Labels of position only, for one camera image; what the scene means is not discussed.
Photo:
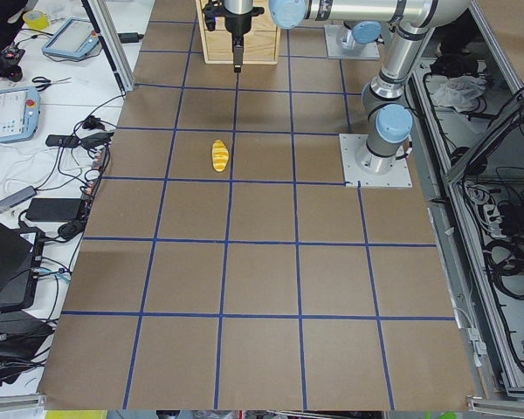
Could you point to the black power brick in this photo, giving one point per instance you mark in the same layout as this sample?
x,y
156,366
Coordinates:
x,y
54,209

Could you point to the aluminium frame post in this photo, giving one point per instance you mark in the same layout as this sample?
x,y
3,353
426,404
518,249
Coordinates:
x,y
103,24

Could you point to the wooden drawer cabinet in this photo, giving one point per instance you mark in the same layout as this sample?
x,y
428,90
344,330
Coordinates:
x,y
261,43

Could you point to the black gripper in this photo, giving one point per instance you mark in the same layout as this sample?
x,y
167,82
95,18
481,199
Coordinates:
x,y
238,24

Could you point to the lower teach pendant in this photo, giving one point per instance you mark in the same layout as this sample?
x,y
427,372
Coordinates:
x,y
19,113

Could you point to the white crumpled cloth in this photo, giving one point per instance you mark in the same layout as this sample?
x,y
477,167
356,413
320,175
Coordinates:
x,y
461,93

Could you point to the toy bread loaf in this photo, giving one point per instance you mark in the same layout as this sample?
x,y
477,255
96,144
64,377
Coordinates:
x,y
220,156

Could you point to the teach pendant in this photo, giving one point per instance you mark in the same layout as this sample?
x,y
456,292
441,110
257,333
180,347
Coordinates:
x,y
19,113
75,40

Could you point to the yellow tape roll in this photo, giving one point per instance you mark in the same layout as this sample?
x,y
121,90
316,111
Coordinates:
x,y
36,20

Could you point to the black laptop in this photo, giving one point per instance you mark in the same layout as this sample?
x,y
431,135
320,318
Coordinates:
x,y
20,252

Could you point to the upper teach pendant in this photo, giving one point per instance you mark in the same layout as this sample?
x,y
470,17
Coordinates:
x,y
75,40

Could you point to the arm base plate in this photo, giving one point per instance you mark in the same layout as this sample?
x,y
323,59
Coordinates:
x,y
335,51
361,169

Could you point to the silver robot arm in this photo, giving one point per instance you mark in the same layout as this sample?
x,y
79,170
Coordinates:
x,y
413,21
355,33

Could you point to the black scissors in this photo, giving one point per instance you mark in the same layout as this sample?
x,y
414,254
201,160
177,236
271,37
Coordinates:
x,y
42,83

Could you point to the grey usb hub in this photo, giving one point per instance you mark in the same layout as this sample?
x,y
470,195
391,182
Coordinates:
x,y
16,198

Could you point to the orange power strip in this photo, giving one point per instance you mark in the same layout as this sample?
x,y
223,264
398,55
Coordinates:
x,y
93,176

